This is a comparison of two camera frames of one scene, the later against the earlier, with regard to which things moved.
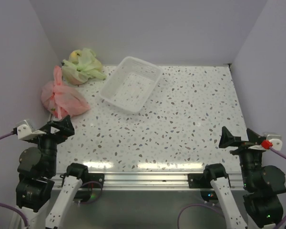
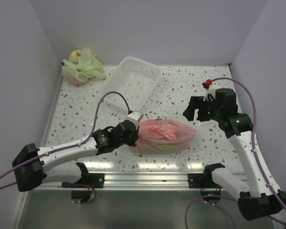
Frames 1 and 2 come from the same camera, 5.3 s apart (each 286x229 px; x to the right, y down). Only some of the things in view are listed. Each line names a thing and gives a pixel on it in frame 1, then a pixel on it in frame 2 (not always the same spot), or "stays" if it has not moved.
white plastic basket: [130, 83] stays
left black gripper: [65, 129] to [135, 137]
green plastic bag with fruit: [82, 66] stays
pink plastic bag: [61, 100] to [163, 136]
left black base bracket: [93, 181] stays
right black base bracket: [203, 181] stays
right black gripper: [253, 137] to [194, 104]
